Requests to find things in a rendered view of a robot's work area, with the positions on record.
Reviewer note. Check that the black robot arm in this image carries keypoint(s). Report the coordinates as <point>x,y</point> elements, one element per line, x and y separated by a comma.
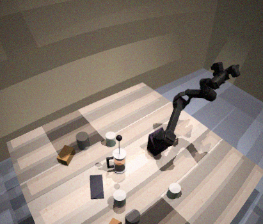
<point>207,92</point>

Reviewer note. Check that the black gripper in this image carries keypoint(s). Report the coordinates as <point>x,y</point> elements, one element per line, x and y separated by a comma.
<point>233,70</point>

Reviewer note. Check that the glass french press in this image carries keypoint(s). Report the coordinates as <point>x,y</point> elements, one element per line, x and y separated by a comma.
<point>119,158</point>

